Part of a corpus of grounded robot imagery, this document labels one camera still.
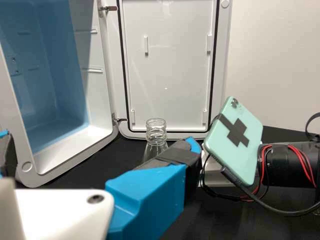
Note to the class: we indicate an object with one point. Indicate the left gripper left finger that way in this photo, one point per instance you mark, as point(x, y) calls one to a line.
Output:
point(7, 155)

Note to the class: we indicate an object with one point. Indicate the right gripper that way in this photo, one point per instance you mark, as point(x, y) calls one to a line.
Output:
point(212, 175)

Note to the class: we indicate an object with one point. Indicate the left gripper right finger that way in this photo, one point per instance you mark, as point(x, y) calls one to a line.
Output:
point(150, 190)

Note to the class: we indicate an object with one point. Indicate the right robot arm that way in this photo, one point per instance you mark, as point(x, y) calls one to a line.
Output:
point(287, 165)

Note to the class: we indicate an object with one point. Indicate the clear flask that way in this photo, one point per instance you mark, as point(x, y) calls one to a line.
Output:
point(155, 136)

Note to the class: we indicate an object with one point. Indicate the white box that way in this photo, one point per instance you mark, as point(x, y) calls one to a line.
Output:
point(45, 75)

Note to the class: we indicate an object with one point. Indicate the box door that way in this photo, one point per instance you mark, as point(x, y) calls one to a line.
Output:
point(170, 62)

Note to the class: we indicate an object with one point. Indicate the right wrist camera phone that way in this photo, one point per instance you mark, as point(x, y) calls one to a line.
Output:
point(232, 147)

